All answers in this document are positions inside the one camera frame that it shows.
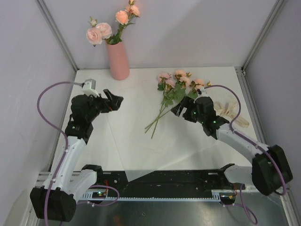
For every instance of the white wrapping paper sheet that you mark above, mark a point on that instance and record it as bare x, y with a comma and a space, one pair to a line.
148, 136

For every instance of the left aluminium frame post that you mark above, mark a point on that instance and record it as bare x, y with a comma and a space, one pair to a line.
56, 33

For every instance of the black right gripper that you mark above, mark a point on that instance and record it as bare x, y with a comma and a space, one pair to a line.
186, 102

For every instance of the peach rose stem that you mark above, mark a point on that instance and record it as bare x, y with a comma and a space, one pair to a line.
182, 89
198, 84
124, 19

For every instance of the pink cylindrical vase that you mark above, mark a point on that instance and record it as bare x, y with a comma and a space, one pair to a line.
118, 61

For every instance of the pale pink rose stem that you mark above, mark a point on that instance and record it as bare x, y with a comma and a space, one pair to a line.
99, 32

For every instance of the aluminium front rail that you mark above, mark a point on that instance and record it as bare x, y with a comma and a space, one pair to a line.
266, 182

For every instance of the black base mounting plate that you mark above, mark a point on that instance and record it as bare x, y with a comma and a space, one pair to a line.
171, 189

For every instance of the cream printed ribbon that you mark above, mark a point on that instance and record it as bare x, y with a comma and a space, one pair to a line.
228, 110

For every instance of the right aluminium frame post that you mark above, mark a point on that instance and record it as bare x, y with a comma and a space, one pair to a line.
274, 13

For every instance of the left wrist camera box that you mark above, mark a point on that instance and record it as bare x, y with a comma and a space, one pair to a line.
88, 88

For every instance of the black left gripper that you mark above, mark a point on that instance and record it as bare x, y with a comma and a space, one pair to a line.
114, 101

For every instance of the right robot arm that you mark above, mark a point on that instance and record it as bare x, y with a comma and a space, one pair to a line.
270, 168

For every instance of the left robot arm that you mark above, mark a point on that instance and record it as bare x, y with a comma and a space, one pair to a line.
59, 194

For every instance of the aluminium frame post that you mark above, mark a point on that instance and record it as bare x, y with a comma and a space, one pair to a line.
56, 33
274, 13

